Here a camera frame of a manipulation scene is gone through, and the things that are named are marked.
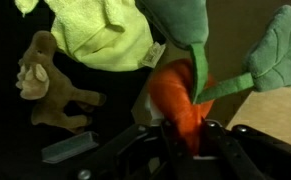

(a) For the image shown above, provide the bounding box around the yellow microfiber cloth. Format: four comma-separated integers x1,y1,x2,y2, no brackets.
14,0,166,72

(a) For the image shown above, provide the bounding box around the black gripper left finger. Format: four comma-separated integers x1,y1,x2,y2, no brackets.
161,121,192,180

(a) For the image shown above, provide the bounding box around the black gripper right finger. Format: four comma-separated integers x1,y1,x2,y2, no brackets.
204,119,265,180

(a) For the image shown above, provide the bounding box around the large cardboard box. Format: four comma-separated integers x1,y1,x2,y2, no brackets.
131,0,291,151

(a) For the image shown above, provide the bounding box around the brown plush moose toy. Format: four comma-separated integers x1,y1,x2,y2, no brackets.
16,30,106,134

